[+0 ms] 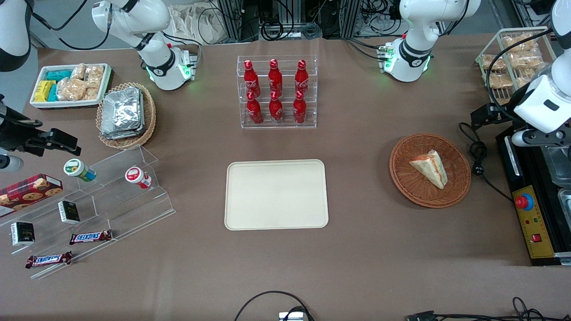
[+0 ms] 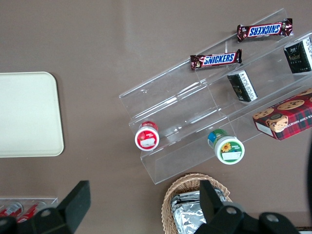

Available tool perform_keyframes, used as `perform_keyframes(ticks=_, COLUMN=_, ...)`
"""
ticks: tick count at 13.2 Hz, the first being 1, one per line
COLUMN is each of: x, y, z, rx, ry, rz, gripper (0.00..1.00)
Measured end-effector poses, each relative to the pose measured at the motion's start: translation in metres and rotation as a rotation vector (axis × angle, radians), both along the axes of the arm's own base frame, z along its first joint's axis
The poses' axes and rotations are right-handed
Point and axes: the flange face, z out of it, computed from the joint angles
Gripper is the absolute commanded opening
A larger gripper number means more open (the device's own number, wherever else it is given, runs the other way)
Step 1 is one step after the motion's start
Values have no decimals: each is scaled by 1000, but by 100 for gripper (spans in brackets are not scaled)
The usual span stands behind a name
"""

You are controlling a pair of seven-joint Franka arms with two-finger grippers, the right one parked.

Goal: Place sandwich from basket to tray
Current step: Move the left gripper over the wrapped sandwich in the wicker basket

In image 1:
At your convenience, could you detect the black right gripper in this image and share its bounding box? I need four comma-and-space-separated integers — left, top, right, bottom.
0, 95, 82, 157

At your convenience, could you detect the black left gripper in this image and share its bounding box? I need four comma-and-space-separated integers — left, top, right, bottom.
470, 103, 519, 131

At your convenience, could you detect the triangular sandwich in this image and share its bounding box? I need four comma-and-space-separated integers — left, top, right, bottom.
409, 150, 448, 190

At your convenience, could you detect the white rectangular snack tray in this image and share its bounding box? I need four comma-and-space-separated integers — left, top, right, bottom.
29, 63, 112, 110

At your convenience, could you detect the round brown wicker basket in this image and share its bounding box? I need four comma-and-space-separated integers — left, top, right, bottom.
389, 133, 472, 209

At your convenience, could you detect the oval light wicker basket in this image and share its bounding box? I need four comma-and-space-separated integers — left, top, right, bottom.
96, 82, 157, 150

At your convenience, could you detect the beige plastic tray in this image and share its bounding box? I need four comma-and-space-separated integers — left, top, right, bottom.
224, 159, 329, 231

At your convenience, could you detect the cup with green lid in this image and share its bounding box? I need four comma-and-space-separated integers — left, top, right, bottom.
63, 158, 97, 182

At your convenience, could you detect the yellow snack pack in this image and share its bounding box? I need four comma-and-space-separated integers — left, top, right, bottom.
34, 80, 54, 103

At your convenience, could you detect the red cookie box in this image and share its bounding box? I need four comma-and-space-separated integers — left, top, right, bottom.
0, 173, 63, 218

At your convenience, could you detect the small black box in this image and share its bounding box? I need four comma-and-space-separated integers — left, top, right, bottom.
58, 200, 81, 225
10, 222, 36, 247

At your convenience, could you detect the stack of silver foil packs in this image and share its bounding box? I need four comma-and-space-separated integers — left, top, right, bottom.
100, 86, 145, 140

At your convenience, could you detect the cup with red lid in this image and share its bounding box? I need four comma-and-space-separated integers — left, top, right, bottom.
124, 166, 153, 189

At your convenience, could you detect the steel container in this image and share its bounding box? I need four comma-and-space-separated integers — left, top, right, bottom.
542, 145, 571, 186
557, 187, 571, 220

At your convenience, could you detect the clear acrylic stepped shelf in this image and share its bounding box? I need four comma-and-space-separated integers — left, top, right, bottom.
0, 144, 176, 280

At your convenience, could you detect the brown chocolate bar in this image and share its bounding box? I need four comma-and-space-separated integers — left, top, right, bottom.
69, 230, 113, 245
25, 251, 73, 269

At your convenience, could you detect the black machine with yellow panel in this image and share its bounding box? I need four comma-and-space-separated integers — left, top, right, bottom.
495, 124, 571, 267

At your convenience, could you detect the clear acrylic bottle rack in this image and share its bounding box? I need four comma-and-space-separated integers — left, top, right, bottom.
236, 55, 318, 130

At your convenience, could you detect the red cola bottle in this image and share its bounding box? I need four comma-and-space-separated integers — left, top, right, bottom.
244, 60, 261, 97
268, 59, 283, 95
294, 59, 310, 94
269, 91, 284, 123
293, 91, 308, 124
246, 91, 263, 124

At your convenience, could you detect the white cloth bag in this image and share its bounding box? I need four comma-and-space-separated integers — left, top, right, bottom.
169, 4, 226, 45

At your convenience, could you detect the black power cable with plug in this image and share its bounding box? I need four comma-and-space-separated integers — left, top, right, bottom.
458, 122, 514, 204

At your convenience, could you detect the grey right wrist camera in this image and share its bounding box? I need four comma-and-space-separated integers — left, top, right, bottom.
0, 154, 24, 173

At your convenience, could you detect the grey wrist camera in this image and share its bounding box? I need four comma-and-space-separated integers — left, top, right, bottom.
511, 128, 571, 148
0, 154, 24, 173

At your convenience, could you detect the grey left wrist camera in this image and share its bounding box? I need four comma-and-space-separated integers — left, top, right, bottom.
511, 128, 571, 148

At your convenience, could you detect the white wire rack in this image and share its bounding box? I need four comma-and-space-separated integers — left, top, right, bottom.
475, 27, 558, 107

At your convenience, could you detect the black cable with connector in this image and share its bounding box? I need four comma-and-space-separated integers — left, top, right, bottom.
405, 296, 571, 321

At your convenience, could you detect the black looped cable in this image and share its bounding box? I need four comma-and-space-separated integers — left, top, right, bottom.
234, 290, 314, 321

